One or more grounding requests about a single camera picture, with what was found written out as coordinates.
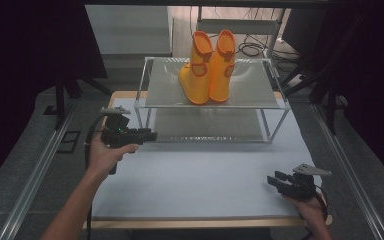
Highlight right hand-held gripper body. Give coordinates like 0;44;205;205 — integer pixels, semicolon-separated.
284;163;333;202

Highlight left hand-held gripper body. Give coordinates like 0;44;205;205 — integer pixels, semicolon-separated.
99;105;145;175

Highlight yellow duck rain boot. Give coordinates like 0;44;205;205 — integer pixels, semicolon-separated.
178;30;215;106
208;29;237;104

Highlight metal two-tier shoe rack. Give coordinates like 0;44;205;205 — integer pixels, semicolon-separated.
133;56;292;144

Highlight person's right hand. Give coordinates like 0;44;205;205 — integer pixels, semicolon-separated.
281;192;328;225

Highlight person's left hand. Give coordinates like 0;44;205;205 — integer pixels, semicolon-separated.
87;130;141;178

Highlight white table mat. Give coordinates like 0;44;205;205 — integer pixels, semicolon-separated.
91;97;323;220

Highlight black metal stand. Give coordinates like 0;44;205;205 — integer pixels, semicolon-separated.
43;75;113;131

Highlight black tripod stand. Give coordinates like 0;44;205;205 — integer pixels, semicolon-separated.
281;13;364;135

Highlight dark curtain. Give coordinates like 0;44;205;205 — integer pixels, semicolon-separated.
313;0;384;189
0;0;108;193

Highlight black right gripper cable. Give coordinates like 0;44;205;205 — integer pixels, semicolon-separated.
300;184;330;240

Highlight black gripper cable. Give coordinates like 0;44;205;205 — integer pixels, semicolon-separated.
300;184;330;240
84;114;107;240

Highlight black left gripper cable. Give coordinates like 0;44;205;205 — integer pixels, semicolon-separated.
84;114;107;240

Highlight aluminium rail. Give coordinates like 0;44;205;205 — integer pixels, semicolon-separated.
0;99;78;240
311;103;384;240

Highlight black floor bracket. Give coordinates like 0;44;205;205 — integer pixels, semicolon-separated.
57;130;82;155

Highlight black floor cables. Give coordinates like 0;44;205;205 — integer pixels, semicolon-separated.
189;6;302;73

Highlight grey metal frame stand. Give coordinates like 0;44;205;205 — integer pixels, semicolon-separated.
194;5;286;60

